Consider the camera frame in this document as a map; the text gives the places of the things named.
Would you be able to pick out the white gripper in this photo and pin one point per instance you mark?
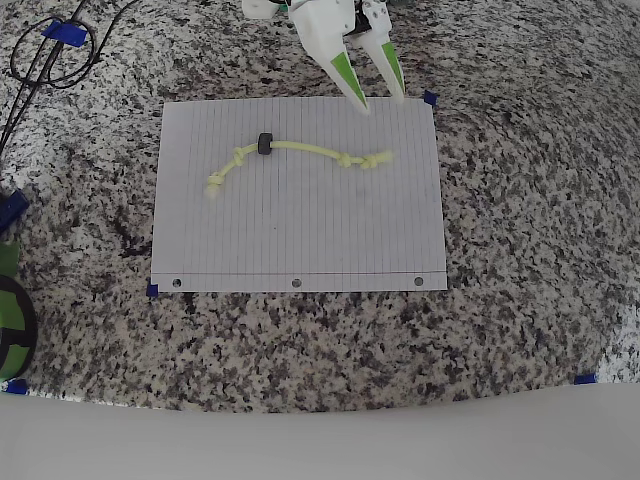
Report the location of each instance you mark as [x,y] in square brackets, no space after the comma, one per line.
[320,25]

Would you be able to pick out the black hex nut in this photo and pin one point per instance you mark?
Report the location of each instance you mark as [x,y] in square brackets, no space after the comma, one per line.
[264,144]

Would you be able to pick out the blue tape piece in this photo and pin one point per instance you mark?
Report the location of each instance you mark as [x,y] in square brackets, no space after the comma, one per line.
[152,290]
[431,98]
[585,379]
[67,34]
[16,386]

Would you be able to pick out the lined paper sheet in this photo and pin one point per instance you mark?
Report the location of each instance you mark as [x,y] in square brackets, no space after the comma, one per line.
[350,225]

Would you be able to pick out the white backdrop board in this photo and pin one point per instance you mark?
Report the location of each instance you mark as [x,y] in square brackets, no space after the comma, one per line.
[320,450]

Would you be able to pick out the green and black roll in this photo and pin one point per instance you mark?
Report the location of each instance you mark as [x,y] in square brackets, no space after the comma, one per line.
[10,310]

